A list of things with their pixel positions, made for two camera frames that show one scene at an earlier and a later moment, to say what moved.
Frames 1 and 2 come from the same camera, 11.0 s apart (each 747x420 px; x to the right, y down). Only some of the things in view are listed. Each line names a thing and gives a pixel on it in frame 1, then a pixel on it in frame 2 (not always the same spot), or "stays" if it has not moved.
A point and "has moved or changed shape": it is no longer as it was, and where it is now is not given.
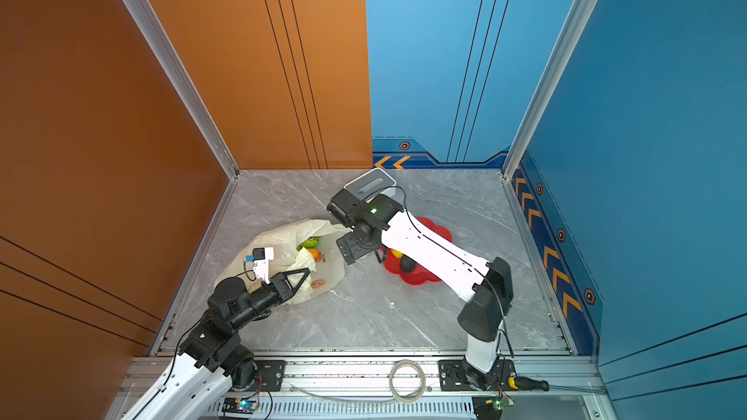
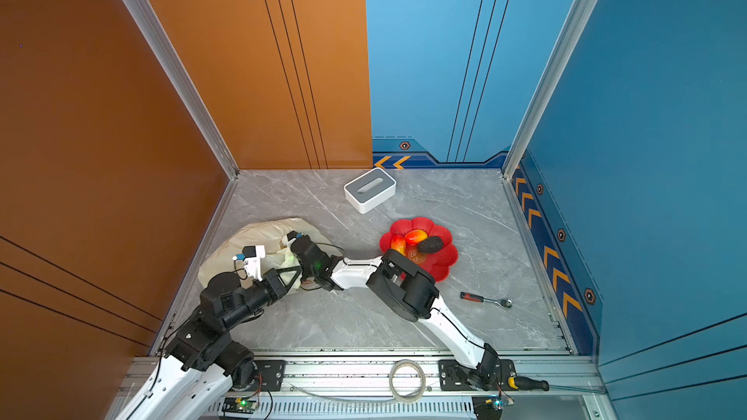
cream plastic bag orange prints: [312, 245] has moved or changed shape
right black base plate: [458, 375] stays
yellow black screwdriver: [522, 383] stays
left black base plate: [270, 375] stays
